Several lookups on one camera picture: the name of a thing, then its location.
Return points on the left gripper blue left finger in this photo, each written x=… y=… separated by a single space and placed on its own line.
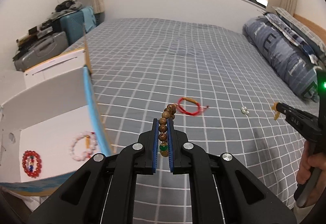
x=103 y=189

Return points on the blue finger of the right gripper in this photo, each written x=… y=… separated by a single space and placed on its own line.
x=282 y=108

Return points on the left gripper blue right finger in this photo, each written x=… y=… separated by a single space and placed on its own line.
x=222 y=189

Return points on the white blue yellow cardboard box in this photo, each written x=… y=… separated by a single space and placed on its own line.
x=46 y=113

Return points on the red cord bracelet gold tube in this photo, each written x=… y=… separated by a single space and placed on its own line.
x=189 y=106

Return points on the red cord bracelet gold charm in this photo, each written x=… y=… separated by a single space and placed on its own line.
x=90 y=144

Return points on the person's right hand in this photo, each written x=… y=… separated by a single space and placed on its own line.
x=307 y=162

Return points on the small silver white earrings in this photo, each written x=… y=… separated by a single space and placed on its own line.
x=244 y=110

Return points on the folded blue grey duvet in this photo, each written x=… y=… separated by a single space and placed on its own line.
x=286 y=52

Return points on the grey checked pillow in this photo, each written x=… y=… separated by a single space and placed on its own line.
x=311 y=38

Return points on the grey checked bed sheet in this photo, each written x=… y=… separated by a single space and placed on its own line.
x=141 y=65

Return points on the wooden headboard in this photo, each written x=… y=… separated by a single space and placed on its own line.
x=318 y=30

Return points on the grey hard suitcase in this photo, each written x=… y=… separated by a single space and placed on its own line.
x=41 y=51

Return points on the teal suitcase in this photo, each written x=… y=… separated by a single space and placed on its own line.
x=77 y=23

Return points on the black clutter pile on suitcases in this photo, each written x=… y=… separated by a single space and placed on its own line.
x=49 y=26

